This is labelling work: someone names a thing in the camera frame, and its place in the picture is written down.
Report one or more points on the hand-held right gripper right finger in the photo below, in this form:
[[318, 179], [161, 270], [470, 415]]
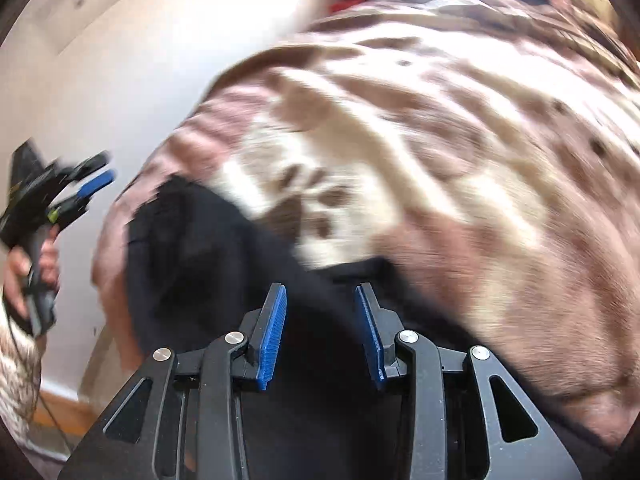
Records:
[[370, 340]]

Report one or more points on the red patterned cloth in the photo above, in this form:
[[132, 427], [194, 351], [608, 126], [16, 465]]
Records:
[[350, 2]]

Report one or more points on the person's left forearm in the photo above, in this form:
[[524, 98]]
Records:
[[17, 385]]

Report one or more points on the black pants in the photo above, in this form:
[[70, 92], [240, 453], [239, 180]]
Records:
[[200, 270]]

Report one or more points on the person's left hand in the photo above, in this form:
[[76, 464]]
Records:
[[15, 280]]

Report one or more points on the brown and cream printed blanket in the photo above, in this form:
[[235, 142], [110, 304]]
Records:
[[450, 160]]

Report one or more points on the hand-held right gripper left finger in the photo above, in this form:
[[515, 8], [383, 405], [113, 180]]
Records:
[[272, 340]]

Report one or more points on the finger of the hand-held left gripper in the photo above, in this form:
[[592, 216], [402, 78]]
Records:
[[95, 184], [87, 162]]

